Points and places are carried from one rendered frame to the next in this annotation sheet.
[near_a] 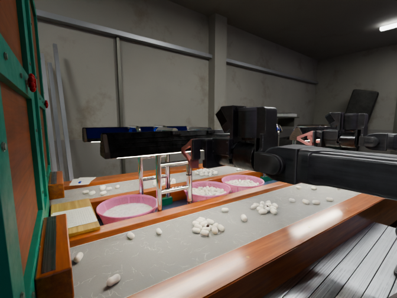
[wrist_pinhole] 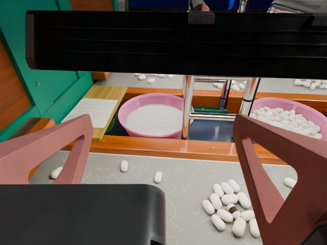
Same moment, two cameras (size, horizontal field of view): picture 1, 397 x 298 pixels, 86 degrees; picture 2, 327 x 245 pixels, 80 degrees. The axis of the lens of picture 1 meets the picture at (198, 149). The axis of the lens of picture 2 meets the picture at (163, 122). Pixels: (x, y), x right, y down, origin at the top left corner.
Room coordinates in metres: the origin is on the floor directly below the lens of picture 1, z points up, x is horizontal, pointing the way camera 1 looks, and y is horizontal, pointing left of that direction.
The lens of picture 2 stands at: (0.49, -0.06, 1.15)
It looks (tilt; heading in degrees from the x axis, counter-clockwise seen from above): 37 degrees down; 39
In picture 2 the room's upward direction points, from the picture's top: straight up
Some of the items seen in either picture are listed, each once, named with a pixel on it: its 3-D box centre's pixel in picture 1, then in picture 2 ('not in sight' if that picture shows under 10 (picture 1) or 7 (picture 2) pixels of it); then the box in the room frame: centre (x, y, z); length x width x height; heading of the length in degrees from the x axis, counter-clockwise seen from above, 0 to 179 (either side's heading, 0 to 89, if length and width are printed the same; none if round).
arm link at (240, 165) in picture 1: (250, 153); not in sight; (0.43, -0.11, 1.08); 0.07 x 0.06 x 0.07; 39
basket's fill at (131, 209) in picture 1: (129, 216); (156, 124); (0.93, 0.32, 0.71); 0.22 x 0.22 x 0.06
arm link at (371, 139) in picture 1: (361, 129); not in sight; (0.78, -0.59, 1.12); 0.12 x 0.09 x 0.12; 39
